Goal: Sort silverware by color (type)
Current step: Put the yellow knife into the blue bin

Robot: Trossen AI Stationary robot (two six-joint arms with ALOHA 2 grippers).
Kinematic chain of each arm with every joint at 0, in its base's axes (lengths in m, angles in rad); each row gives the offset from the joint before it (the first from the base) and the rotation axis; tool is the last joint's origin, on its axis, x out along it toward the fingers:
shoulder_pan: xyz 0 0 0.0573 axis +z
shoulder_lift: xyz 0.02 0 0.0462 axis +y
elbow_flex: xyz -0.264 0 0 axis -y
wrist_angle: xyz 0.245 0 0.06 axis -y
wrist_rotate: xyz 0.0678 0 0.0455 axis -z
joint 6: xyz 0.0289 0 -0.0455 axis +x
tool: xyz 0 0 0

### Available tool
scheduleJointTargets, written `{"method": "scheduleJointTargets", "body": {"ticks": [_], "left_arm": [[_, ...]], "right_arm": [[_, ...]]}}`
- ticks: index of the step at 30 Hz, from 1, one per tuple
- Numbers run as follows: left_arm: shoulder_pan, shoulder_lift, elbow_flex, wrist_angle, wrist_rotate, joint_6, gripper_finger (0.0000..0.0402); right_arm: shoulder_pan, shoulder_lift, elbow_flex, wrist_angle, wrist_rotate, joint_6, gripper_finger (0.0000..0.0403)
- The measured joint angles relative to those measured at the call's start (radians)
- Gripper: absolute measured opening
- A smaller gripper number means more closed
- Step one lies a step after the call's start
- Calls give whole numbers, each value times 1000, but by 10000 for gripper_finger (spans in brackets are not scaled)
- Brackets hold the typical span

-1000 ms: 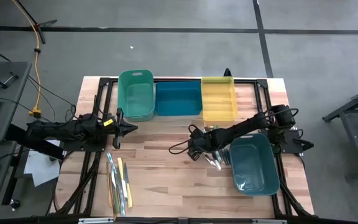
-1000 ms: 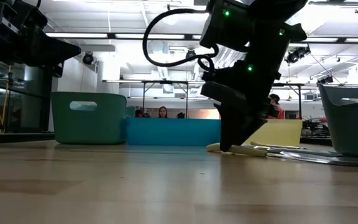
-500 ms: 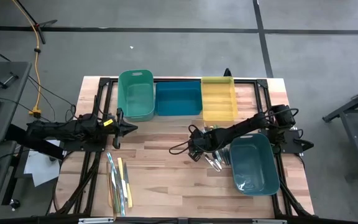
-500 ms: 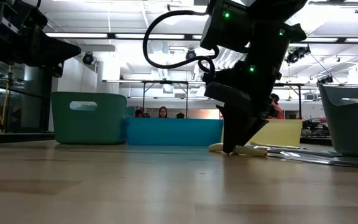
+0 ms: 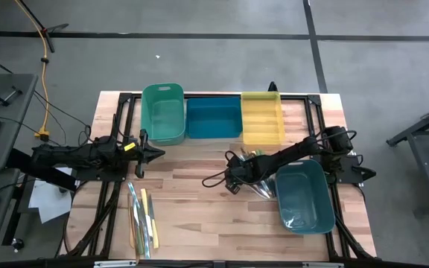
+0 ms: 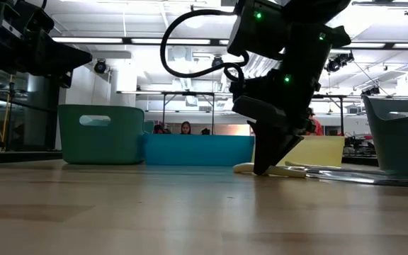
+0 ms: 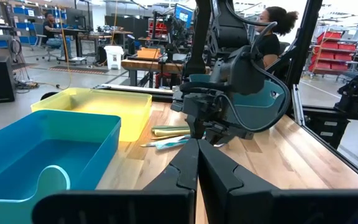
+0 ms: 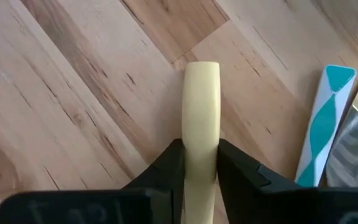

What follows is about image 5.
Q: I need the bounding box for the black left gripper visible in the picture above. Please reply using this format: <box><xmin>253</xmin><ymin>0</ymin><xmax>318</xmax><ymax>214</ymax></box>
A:
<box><xmin>119</xmin><ymin>129</ymin><xmax>166</xmax><ymax>179</ymax></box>

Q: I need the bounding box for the wooden-handled utensil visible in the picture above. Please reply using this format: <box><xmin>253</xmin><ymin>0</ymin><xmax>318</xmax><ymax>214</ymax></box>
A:
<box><xmin>127</xmin><ymin>192</ymin><xmax>136</xmax><ymax>249</ymax></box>

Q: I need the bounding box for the mint green plastic bin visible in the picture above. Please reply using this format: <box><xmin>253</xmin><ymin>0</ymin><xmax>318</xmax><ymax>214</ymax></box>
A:
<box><xmin>140</xmin><ymin>82</ymin><xmax>186</xmax><ymax>147</ymax></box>

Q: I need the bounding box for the blue plastic bin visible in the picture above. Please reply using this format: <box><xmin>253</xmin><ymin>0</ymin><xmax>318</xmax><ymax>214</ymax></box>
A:
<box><xmin>185</xmin><ymin>96</ymin><xmax>244</xmax><ymax>140</ymax></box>

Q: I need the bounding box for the yellow translucent plastic bin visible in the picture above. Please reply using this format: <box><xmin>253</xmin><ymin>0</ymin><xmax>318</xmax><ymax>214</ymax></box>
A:
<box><xmin>241</xmin><ymin>91</ymin><xmax>286</xmax><ymax>146</ymax></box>

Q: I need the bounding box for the dark teal plastic bin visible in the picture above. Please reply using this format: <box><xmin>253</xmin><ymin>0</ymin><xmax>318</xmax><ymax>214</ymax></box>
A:
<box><xmin>274</xmin><ymin>159</ymin><xmax>337</xmax><ymax>235</ymax></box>

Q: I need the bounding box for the black support bar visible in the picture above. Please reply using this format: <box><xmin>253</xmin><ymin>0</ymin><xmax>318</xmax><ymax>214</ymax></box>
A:
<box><xmin>5</xmin><ymin>147</ymin><xmax>78</xmax><ymax>193</ymax></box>

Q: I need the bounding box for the white paper sheet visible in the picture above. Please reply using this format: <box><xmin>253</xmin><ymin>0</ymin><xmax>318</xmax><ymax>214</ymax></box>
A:
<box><xmin>28</xmin><ymin>167</ymin><xmax>74</xmax><ymax>224</ymax></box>

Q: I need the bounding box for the black tripod stand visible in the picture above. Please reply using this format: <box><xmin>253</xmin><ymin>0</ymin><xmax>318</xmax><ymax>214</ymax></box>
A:
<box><xmin>13</xmin><ymin>0</ymin><xmax>70</xmax><ymax>54</ymax></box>

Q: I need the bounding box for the black side table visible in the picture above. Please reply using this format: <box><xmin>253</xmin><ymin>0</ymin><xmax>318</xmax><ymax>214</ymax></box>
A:
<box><xmin>385</xmin><ymin>95</ymin><xmax>429</xmax><ymax>217</ymax></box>

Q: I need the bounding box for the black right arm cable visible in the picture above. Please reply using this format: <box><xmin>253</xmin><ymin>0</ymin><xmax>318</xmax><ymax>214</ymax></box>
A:
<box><xmin>201</xmin><ymin>150</ymin><xmax>238</xmax><ymax>188</ymax></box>

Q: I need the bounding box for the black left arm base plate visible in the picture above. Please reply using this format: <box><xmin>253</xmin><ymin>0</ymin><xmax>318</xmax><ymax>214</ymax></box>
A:
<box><xmin>71</xmin><ymin>163</ymin><xmax>129</xmax><ymax>183</ymax></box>

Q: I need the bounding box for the black aluminium rig frame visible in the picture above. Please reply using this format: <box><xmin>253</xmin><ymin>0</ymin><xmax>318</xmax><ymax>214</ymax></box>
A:
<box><xmin>60</xmin><ymin>92</ymin><xmax>378</xmax><ymax>261</ymax></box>

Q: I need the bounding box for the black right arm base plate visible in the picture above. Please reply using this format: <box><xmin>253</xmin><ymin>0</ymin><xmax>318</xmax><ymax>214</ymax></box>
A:
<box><xmin>320</xmin><ymin>154</ymin><xmax>378</xmax><ymax>186</ymax></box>

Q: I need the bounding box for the silver metal bracket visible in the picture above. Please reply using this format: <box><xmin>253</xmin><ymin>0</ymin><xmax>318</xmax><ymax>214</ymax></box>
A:
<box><xmin>302</xmin><ymin>261</ymin><xmax>345</xmax><ymax>268</ymax></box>
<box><xmin>93</xmin><ymin>260</ymin><xmax>138</xmax><ymax>268</ymax></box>

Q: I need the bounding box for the yellow extension cable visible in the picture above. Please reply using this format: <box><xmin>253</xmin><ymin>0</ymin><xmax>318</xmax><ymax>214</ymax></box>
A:
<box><xmin>13</xmin><ymin>0</ymin><xmax>51</xmax><ymax>142</ymax></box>

